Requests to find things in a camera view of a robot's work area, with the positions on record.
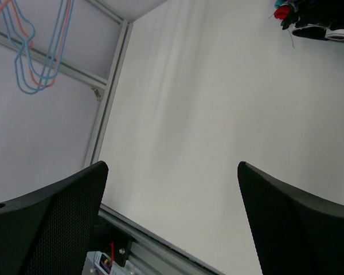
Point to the blue hanger with patterned trousers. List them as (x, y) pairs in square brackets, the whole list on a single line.
[(47, 77)]

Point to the teal trousers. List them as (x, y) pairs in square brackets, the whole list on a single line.
[(278, 3)]

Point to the black white patterned trousers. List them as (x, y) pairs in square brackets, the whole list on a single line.
[(315, 20)]

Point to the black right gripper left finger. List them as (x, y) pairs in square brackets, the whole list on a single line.
[(48, 231)]

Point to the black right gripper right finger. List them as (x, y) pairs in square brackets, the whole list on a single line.
[(294, 231)]

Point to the red trousers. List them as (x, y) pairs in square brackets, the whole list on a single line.
[(282, 12)]

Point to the aluminium frame structure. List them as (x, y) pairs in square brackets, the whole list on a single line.
[(169, 254)]

